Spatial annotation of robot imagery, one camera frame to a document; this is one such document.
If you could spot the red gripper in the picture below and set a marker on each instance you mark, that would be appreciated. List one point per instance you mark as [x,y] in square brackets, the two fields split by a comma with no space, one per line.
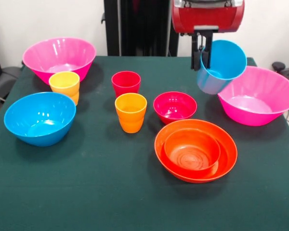
[207,18]

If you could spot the blue plastic cup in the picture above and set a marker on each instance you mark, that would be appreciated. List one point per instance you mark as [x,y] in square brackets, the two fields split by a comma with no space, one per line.
[226,60]

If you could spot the small red plastic bowl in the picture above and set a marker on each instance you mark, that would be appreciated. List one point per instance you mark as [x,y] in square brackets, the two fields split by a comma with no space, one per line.
[173,106]

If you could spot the large pink plastic bowl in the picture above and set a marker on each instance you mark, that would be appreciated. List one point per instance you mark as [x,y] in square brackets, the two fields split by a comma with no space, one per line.
[267,96]
[60,55]

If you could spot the orange plastic cup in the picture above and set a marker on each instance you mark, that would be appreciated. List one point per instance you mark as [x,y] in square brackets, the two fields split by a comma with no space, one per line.
[131,115]

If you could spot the small orange plastic bowl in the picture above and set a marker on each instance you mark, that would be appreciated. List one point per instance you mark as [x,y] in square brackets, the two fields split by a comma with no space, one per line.
[192,156]

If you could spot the large orange plastic bowl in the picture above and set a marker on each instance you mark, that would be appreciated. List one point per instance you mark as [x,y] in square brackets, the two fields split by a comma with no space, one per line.
[227,154]

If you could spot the red plastic cup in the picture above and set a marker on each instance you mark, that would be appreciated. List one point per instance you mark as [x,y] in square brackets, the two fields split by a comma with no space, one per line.
[125,83]

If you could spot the yellow plastic cup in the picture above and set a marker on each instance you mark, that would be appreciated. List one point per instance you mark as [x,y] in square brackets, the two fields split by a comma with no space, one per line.
[65,84]

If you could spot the blue plastic bowl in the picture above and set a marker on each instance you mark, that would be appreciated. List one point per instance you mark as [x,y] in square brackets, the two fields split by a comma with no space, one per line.
[38,120]

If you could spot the dark green tablecloth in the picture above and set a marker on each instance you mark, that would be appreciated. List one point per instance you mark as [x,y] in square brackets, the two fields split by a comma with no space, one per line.
[62,204]

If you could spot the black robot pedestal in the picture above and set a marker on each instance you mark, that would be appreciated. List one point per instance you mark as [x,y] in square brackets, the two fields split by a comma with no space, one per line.
[144,29]

